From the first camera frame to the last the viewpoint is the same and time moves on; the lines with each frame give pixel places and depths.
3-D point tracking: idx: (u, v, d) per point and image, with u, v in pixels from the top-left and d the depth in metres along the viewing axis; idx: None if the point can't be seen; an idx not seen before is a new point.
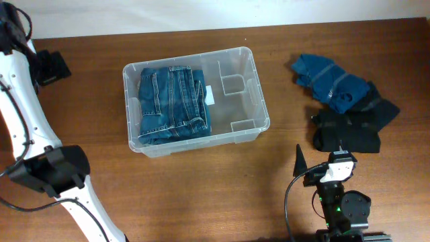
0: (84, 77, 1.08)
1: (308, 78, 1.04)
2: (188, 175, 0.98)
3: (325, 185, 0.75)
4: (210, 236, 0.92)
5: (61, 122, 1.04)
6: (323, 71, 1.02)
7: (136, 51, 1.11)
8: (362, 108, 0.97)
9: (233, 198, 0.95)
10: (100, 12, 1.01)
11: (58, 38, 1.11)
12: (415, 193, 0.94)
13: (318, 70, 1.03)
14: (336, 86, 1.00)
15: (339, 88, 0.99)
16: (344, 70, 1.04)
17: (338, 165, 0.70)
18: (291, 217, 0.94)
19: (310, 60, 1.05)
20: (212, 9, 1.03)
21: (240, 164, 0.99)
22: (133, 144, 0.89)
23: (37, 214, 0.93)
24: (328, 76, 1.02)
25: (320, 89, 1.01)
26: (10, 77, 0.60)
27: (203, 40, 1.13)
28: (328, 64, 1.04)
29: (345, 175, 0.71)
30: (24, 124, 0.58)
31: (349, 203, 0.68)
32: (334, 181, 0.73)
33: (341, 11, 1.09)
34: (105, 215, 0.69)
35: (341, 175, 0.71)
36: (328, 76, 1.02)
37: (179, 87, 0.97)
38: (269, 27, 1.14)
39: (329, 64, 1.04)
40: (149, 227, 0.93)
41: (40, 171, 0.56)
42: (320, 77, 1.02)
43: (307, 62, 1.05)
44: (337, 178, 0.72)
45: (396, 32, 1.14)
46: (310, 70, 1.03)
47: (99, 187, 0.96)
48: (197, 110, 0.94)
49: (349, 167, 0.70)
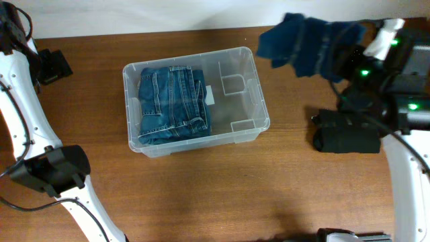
0: (84, 77, 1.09)
1: (285, 59, 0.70)
2: (189, 174, 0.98)
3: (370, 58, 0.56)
4: (211, 236, 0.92)
5: (61, 122, 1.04)
6: (301, 40, 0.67)
7: (136, 51, 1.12)
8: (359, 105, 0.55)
9: (233, 198, 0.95)
10: (101, 13, 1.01)
11: (58, 38, 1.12)
12: None
13: (293, 43, 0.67)
14: (306, 51, 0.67)
15: (346, 47, 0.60)
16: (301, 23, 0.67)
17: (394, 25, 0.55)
18: (292, 217, 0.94)
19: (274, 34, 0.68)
20: (213, 9, 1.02)
21: (240, 163, 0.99)
22: (132, 144, 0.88)
23: (36, 215, 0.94)
24: (309, 48, 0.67)
25: (298, 69, 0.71)
26: (9, 76, 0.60)
27: (203, 40, 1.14)
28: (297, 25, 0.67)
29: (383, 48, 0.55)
30: (24, 124, 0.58)
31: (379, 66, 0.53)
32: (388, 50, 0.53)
33: (342, 12, 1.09)
34: (106, 215, 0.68)
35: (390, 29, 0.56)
36: (312, 47, 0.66)
37: (179, 87, 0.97)
38: (269, 27, 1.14)
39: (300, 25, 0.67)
40: (150, 227, 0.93)
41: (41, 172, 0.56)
42: (299, 52, 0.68)
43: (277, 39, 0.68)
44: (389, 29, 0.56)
45: None
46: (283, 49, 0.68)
47: (99, 187, 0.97)
48: (197, 110, 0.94)
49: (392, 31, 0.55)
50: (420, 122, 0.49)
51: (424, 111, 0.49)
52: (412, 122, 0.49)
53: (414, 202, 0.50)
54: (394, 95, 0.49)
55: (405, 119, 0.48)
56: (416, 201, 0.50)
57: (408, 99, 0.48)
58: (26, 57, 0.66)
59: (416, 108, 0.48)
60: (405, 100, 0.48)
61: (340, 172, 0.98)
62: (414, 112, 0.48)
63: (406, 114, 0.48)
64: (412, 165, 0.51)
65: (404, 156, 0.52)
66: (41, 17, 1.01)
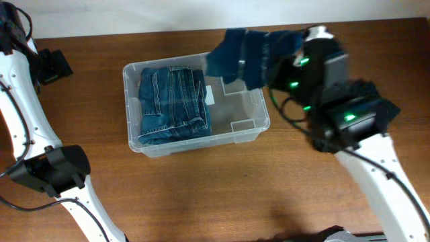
0: (84, 76, 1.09)
1: (234, 75, 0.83)
2: (189, 174, 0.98)
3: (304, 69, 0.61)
4: (211, 236, 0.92)
5: (60, 122, 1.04)
6: (242, 56, 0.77)
7: (136, 51, 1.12)
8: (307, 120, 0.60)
9: (233, 198, 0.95)
10: (101, 13, 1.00)
11: (58, 37, 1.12)
12: None
13: (238, 60, 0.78)
14: (248, 66, 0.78)
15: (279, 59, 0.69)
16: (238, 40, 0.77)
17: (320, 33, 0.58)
18: (292, 217, 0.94)
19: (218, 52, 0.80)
20: (213, 9, 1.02)
21: (240, 163, 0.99)
22: (132, 144, 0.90)
23: (36, 215, 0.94)
24: (254, 62, 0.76)
25: (248, 80, 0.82)
26: (9, 76, 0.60)
27: (203, 40, 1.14)
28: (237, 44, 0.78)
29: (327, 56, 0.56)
30: (24, 124, 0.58)
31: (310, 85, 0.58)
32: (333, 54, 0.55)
33: (342, 11, 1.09)
34: (106, 215, 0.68)
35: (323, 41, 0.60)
36: (255, 62, 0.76)
37: (179, 87, 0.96)
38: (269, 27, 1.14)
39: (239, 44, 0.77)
40: (150, 227, 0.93)
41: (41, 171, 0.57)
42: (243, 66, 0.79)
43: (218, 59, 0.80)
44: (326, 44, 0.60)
45: (398, 31, 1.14)
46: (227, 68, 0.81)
47: (99, 187, 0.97)
48: (198, 110, 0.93)
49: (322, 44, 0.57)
50: (363, 127, 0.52)
51: (361, 117, 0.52)
52: (356, 130, 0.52)
53: (394, 212, 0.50)
54: (328, 113, 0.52)
55: (349, 132, 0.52)
56: (395, 210, 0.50)
57: (344, 111, 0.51)
58: (26, 57, 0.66)
59: (354, 117, 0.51)
60: (342, 116, 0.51)
61: (340, 172, 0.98)
62: (352, 122, 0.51)
63: (348, 127, 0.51)
64: (373, 174, 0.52)
65: (365, 169, 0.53)
66: (40, 17, 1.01)
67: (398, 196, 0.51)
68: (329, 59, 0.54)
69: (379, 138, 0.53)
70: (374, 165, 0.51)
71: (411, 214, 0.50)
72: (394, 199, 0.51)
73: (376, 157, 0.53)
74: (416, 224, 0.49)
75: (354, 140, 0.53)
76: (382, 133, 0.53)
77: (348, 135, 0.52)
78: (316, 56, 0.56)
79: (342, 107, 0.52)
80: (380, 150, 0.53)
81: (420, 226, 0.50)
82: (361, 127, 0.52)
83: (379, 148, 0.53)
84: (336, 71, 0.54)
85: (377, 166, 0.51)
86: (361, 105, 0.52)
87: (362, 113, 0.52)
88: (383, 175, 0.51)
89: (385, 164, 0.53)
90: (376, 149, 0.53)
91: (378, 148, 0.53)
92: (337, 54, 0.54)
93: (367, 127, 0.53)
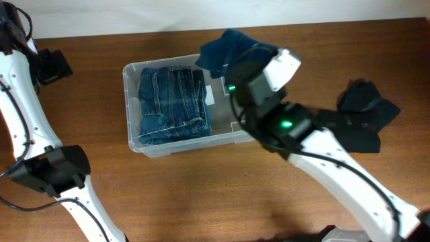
0: (84, 77, 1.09)
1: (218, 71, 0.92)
2: (189, 174, 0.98)
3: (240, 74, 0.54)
4: (211, 236, 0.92)
5: (60, 122, 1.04)
6: (230, 54, 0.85)
7: (136, 51, 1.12)
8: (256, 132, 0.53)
9: (233, 198, 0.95)
10: (101, 13, 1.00)
11: (58, 38, 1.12)
12: (413, 193, 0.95)
13: (224, 58, 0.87)
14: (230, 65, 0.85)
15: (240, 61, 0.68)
16: (235, 40, 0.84)
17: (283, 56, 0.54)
18: (293, 217, 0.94)
19: (211, 47, 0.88)
20: (213, 9, 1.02)
21: (240, 163, 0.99)
22: (133, 144, 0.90)
23: (36, 215, 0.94)
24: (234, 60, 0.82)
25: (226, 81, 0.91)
26: (9, 76, 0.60)
27: (203, 40, 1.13)
28: (232, 43, 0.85)
29: (285, 73, 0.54)
30: (24, 124, 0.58)
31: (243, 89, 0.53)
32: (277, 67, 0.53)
33: (342, 11, 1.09)
34: (106, 215, 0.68)
35: (283, 72, 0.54)
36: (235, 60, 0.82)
37: (179, 87, 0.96)
38: (269, 27, 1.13)
39: (233, 42, 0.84)
40: (150, 227, 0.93)
41: (41, 172, 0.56)
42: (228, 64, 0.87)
43: (209, 53, 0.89)
44: (275, 76, 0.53)
45: (398, 32, 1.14)
46: (215, 63, 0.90)
47: (99, 187, 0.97)
48: (198, 110, 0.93)
49: (292, 65, 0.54)
50: (306, 132, 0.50)
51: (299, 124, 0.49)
52: (298, 136, 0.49)
53: (353, 195, 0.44)
54: (268, 127, 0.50)
55: (293, 140, 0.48)
56: (348, 189, 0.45)
57: (281, 120, 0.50)
58: (26, 58, 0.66)
59: (291, 124, 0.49)
60: (278, 127, 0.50)
61: None
62: (291, 130, 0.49)
63: (288, 135, 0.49)
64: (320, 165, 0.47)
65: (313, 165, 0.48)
66: (40, 17, 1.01)
67: (355, 178, 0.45)
68: (251, 81, 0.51)
69: (318, 134, 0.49)
70: (321, 158, 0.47)
71: (371, 192, 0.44)
72: (351, 184, 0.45)
73: (322, 150, 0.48)
74: (378, 201, 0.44)
75: (297, 144, 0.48)
76: (320, 128, 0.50)
77: (292, 142, 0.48)
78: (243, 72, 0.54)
79: (278, 117, 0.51)
80: (324, 142, 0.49)
81: (379, 199, 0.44)
82: (304, 131, 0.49)
83: (323, 141, 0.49)
84: (262, 89, 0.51)
85: (324, 158, 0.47)
86: (291, 112, 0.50)
87: (299, 120, 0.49)
88: (334, 165, 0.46)
89: (334, 154, 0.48)
90: (318, 144, 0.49)
91: (320, 142, 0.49)
92: (259, 73, 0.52)
93: (309, 129, 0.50)
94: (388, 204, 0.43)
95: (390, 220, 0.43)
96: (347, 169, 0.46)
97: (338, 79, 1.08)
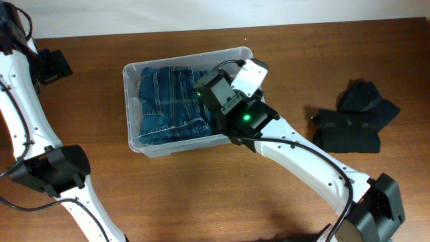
0: (84, 76, 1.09)
1: None
2: (189, 174, 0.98)
3: (202, 84, 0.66)
4: (210, 236, 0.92)
5: (60, 122, 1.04)
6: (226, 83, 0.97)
7: (136, 51, 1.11)
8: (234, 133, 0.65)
9: (233, 198, 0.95)
10: (100, 12, 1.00)
11: (58, 38, 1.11)
12: (414, 193, 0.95)
13: None
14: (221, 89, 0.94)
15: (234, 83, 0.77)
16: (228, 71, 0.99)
17: (250, 64, 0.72)
18: (293, 218, 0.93)
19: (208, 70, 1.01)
20: (213, 8, 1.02)
21: (241, 163, 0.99)
22: (133, 144, 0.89)
23: (36, 215, 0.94)
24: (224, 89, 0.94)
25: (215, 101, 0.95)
26: (9, 77, 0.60)
27: (203, 39, 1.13)
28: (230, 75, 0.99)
29: (255, 78, 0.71)
30: (24, 124, 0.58)
31: (207, 97, 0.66)
32: (248, 75, 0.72)
33: (341, 11, 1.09)
34: (106, 215, 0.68)
35: (252, 78, 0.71)
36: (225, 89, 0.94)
37: (179, 87, 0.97)
38: (269, 27, 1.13)
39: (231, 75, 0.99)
40: (149, 227, 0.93)
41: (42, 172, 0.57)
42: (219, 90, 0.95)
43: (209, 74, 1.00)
44: (247, 82, 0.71)
45: (398, 32, 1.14)
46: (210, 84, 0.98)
47: (99, 187, 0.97)
48: (198, 110, 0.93)
49: (261, 72, 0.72)
50: (263, 123, 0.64)
51: (256, 117, 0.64)
52: (258, 127, 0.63)
53: (307, 168, 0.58)
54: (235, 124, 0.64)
55: (253, 130, 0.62)
56: (305, 166, 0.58)
57: (243, 118, 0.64)
58: (26, 57, 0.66)
59: (250, 117, 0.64)
60: (240, 121, 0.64)
61: None
62: (251, 122, 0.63)
63: (248, 126, 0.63)
64: (281, 148, 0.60)
65: (275, 150, 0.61)
66: (41, 17, 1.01)
67: (307, 155, 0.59)
68: (212, 86, 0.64)
69: (274, 123, 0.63)
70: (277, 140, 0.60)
71: (322, 165, 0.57)
72: (306, 160, 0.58)
73: (277, 134, 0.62)
74: (328, 172, 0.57)
75: (256, 132, 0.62)
76: (275, 117, 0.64)
77: (251, 131, 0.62)
78: (203, 81, 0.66)
79: (241, 114, 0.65)
80: (278, 128, 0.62)
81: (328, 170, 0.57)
82: (262, 122, 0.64)
83: (277, 127, 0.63)
84: (221, 92, 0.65)
85: (279, 140, 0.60)
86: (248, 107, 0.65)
87: (258, 114, 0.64)
88: (288, 146, 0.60)
89: (288, 135, 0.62)
90: (274, 130, 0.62)
91: (276, 128, 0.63)
92: (218, 79, 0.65)
93: (267, 119, 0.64)
94: (336, 173, 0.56)
95: (341, 185, 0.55)
96: (302, 148, 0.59)
97: (338, 79, 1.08)
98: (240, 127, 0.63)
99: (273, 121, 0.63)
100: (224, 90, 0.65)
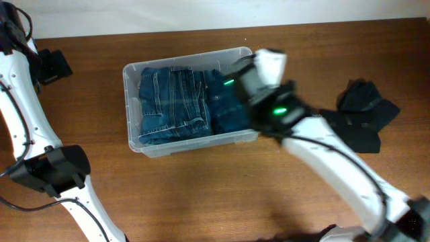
0: (84, 77, 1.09)
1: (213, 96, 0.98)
2: (189, 174, 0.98)
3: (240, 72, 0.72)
4: (210, 236, 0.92)
5: (60, 122, 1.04)
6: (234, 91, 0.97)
7: (136, 51, 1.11)
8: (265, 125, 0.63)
9: (233, 197, 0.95)
10: (100, 12, 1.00)
11: (58, 38, 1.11)
12: (414, 193, 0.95)
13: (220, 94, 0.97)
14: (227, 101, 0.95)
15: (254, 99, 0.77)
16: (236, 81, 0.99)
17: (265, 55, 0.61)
18: (293, 218, 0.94)
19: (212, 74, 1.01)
20: (213, 9, 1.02)
21: (241, 163, 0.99)
22: (133, 144, 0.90)
23: (36, 215, 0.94)
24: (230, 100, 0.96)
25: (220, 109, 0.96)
26: (9, 76, 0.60)
27: (203, 39, 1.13)
28: None
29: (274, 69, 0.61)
30: (24, 124, 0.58)
31: (248, 83, 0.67)
32: (266, 67, 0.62)
33: (342, 11, 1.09)
34: (106, 215, 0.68)
35: (271, 68, 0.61)
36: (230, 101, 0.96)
37: (180, 87, 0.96)
38: (269, 27, 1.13)
39: None
40: (149, 227, 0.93)
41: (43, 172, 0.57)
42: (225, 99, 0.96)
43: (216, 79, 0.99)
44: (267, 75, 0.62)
45: (398, 32, 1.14)
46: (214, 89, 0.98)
47: (99, 187, 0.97)
48: (199, 110, 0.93)
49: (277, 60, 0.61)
50: (299, 118, 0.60)
51: (289, 111, 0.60)
52: (291, 122, 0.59)
53: (342, 175, 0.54)
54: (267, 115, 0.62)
55: (286, 126, 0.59)
56: (341, 173, 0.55)
57: (277, 109, 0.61)
58: (26, 58, 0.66)
59: (283, 111, 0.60)
60: (273, 113, 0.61)
61: None
62: (283, 115, 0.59)
63: (280, 119, 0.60)
64: (317, 151, 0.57)
65: (308, 150, 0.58)
66: (41, 17, 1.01)
67: (344, 163, 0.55)
68: (245, 74, 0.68)
69: (308, 121, 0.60)
70: (312, 141, 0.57)
71: (360, 177, 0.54)
72: (342, 168, 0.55)
73: (314, 136, 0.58)
74: (367, 185, 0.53)
75: (289, 129, 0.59)
76: (310, 116, 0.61)
77: (283, 126, 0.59)
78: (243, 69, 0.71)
79: (273, 107, 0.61)
80: (312, 128, 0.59)
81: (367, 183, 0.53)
82: (295, 118, 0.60)
83: (314, 128, 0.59)
84: (254, 83, 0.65)
85: (315, 142, 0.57)
86: (284, 101, 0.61)
87: (292, 108, 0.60)
88: (324, 148, 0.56)
89: (324, 139, 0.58)
90: (309, 130, 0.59)
91: (310, 129, 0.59)
92: (251, 67, 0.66)
93: (302, 117, 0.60)
94: (374, 189, 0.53)
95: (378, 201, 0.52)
96: (339, 154, 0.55)
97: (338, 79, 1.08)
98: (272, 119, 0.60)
99: (309, 119, 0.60)
100: (256, 77, 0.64)
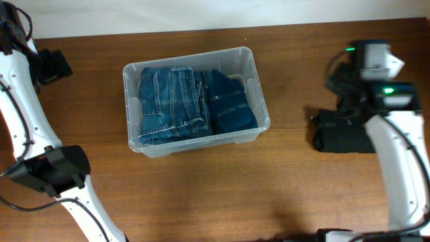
0: (84, 76, 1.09)
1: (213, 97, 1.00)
2: (189, 175, 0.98)
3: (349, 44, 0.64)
4: (210, 236, 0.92)
5: (60, 122, 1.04)
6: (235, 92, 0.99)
7: (136, 50, 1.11)
8: (363, 99, 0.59)
9: (233, 197, 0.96)
10: (100, 12, 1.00)
11: (58, 38, 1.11)
12: None
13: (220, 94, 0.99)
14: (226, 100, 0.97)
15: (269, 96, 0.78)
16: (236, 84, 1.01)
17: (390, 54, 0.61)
18: (293, 217, 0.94)
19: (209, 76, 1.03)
20: (213, 9, 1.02)
21: (241, 163, 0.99)
22: (132, 144, 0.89)
23: (36, 215, 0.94)
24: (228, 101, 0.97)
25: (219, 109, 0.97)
26: (9, 76, 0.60)
27: (203, 39, 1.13)
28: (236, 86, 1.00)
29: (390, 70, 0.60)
30: (24, 124, 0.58)
31: (358, 57, 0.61)
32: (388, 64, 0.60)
33: (342, 11, 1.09)
34: (106, 215, 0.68)
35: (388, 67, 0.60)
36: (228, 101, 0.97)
37: (180, 87, 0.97)
38: (269, 27, 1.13)
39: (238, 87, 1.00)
40: (149, 227, 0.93)
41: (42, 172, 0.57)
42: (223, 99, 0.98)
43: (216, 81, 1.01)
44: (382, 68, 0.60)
45: (398, 31, 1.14)
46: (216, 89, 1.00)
47: (99, 187, 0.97)
48: (198, 111, 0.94)
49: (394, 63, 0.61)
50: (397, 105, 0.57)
51: (399, 95, 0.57)
52: (391, 105, 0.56)
53: (405, 176, 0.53)
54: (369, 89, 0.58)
55: (383, 107, 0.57)
56: (406, 174, 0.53)
57: (383, 86, 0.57)
58: (26, 57, 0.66)
59: (392, 91, 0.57)
60: (379, 88, 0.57)
61: (340, 172, 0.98)
62: (390, 96, 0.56)
63: (383, 99, 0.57)
64: (396, 143, 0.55)
65: (388, 136, 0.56)
66: (41, 17, 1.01)
67: (414, 166, 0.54)
68: (371, 45, 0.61)
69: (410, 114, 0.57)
70: (398, 132, 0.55)
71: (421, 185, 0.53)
72: (410, 169, 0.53)
73: (402, 129, 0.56)
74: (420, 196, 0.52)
75: (385, 111, 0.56)
76: (414, 110, 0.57)
77: (383, 106, 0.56)
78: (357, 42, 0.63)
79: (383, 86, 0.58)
80: (406, 121, 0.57)
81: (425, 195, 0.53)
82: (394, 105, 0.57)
83: (407, 120, 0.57)
84: (378, 60, 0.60)
85: (400, 134, 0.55)
86: (410, 90, 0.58)
87: (400, 91, 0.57)
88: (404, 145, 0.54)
89: (410, 137, 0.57)
90: (403, 121, 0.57)
91: (403, 120, 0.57)
92: (379, 42, 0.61)
93: (406, 106, 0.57)
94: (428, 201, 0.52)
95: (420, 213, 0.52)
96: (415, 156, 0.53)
97: None
98: (377, 94, 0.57)
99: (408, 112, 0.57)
100: (380, 58, 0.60)
